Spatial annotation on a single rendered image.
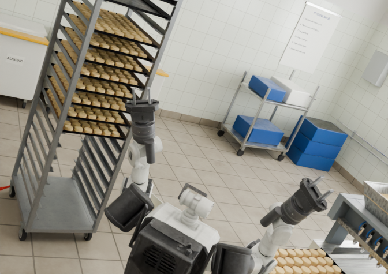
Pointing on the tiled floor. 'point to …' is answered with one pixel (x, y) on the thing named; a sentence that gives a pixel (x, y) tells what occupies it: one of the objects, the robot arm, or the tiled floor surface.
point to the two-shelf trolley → (269, 120)
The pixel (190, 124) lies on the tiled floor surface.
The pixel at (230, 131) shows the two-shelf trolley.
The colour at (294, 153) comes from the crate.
